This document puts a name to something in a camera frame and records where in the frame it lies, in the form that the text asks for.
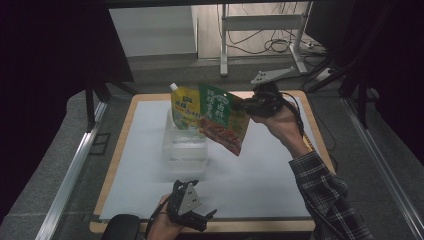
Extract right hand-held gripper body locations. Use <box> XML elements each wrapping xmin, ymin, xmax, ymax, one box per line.
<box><xmin>247</xmin><ymin>66</ymin><xmax>296</xmax><ymax>118</ymax></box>

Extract white metal desk frame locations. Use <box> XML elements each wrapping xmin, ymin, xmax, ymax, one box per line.
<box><xmin>219</xmin><ymin>1</ymin><xmax>315</xmax><ymax>78</ymax></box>

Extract right hand-held gripper black cable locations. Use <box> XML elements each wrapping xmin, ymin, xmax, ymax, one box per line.
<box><xmin>280</xmin><ymin>91</ymin><xmax>306</xmax><ymax>138</ymax></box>

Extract red and green seasoning packet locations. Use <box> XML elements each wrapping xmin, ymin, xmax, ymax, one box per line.
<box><xmin>198</xmin><ymin>83</ymin><xmax>251</xmax><ymax>157</ymax></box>

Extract wooden edged table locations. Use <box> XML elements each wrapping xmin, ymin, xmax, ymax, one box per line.
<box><xmin>89</xmin><ymin>89</ymin><xmax>336</xmax><ymax>234</ymax></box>

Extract white power strip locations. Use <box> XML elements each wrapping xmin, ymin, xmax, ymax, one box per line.
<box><xmin>314</xmin><ymin>67</ymin><xmax>335</xmax><ymax>83</ymax></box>

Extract tangle of black floor cables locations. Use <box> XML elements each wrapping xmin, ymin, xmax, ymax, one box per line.
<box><xmin>226</xmin><ymin>29</ymin><xmax>303</xmax><ymax>56</ymax></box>

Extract long black floor cable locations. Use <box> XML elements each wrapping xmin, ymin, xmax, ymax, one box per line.
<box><xmin>293</xmin><ymin>55</ymin><xmax>335</xmax><ymax>92</ymax></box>

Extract black metal stand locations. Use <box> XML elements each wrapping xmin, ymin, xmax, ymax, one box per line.
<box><xmin>83</xmin><ymin>79</ymin><xmax>114</xmax><ymax>133</ymax></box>
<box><xmin>339</xmin><ymin>64</ymin><xmax>372</xmax><ymax>130</ymax></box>

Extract clear plastic storage container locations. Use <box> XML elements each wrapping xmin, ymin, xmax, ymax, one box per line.
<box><xmin>162</xmin><ymin>106</ymin><xmax>208</xmax><ymax>175</ymax></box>

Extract black floor plate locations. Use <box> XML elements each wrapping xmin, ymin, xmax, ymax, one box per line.
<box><xmin>88</xmin><ymin>132</ymin><xmax>112</xmax><ymax>156</ymax></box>

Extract person's left hand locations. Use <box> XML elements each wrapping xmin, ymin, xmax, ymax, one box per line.
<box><xmin>146</xmin><ymin>194</ymin><xmax>185</xmax><ymax>240</ymax></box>

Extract white cabinet panel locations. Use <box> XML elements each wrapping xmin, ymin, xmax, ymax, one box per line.
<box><xmin>109</xmin><ymin>5</ymin><xmax>198</xmax><ymax>58</ymax></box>

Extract black curtain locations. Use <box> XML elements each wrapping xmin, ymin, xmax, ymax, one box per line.
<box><xmin>304</xmin><ymin>0</ymin><xmax>424</xmax><ymax>158</ymax></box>
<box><xmin>0</xmin><ymin>0</ymin><xmax>135</xmax><ymax>224</ymax></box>

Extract aluminium floor rail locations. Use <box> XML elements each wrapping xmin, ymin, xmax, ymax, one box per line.
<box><xmin>34</xmin><ymin>100</ymin><xmax>108</xmax><ymax>240</ymax></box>
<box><xmin>342</xmin><ymin>97</ymin><xmax>424</xmax><ymax>240</ymax></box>

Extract yellow green spout pouch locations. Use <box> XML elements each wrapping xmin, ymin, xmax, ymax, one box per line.
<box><xmin>169</xmin><ymin>82</ymin><xmax>203</xmax><ymax>132</ymax></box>

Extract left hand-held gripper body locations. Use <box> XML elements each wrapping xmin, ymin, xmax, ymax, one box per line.
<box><xmin>166</xmin><ymin>180</ymin><xmax>208</xmax><ymax>233</ymax></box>

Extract left hand-held gripper black cable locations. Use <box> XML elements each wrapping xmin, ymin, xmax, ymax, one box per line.
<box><xmin>144</xmin><ymin>199</ymin><xmax>169</xmax><ymax>240</ymax></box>

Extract white table mat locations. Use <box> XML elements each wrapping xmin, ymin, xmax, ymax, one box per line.
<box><xmin>99</xmin><ymin>96</ymin><xmax>323</xmax><ymax>221</ymax></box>

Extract hand-held gripper black cable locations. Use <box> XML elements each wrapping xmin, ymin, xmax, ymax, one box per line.
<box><xmin>144</xmin><ymin>199</ymin><xmax>169</xmax><ymax>240</ymax></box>
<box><xmin>280</xmin><ymin>91</ymin><xmax>306</xmax><ymax>138</ymax></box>

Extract person's right hand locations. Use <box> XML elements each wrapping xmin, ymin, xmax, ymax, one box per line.
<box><xmin>251</xmin><ymin>102</ymin><xmax>313</xmax><ymax>159</ymax></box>

